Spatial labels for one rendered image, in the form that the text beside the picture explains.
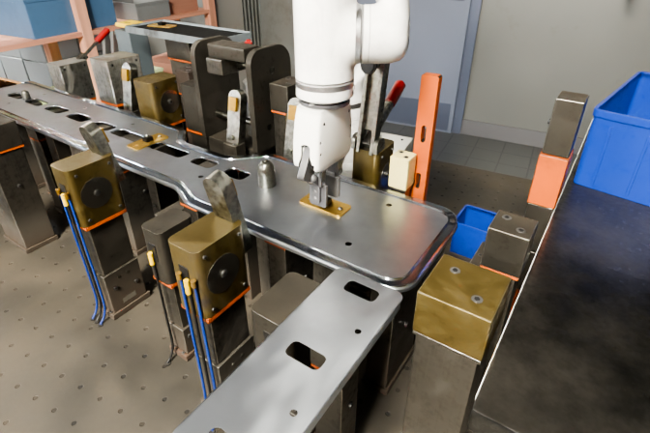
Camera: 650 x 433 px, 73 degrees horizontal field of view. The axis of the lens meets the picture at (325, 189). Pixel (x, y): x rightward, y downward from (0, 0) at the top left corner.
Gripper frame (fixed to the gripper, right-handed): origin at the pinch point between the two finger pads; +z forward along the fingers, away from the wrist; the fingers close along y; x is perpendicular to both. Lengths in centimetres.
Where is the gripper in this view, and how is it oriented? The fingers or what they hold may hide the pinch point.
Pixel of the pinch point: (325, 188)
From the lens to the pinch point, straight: 72.6
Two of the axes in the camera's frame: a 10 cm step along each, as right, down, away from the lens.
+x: 8.3, 2.8, -4.9
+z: 0.0, 8.7, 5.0
